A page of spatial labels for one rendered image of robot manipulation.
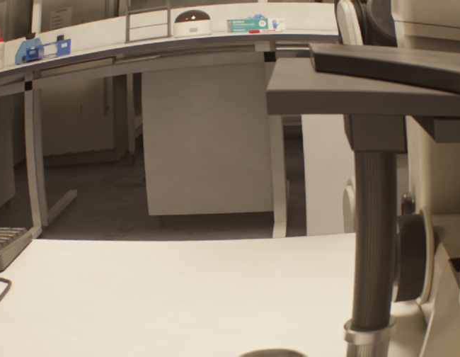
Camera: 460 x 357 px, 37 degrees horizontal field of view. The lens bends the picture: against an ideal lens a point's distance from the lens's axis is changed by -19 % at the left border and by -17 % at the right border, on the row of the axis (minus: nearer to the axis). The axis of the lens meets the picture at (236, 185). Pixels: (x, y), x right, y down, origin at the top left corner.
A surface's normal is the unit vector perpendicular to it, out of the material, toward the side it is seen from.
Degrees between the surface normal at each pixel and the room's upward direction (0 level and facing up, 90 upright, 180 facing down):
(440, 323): 49
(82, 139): 90
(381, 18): 76
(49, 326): 0
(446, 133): 90
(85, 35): 90
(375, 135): 90
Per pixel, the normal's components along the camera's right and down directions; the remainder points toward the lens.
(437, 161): -0.07, 0.15
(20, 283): -0.06, -0.97
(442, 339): -0.78, -0.62
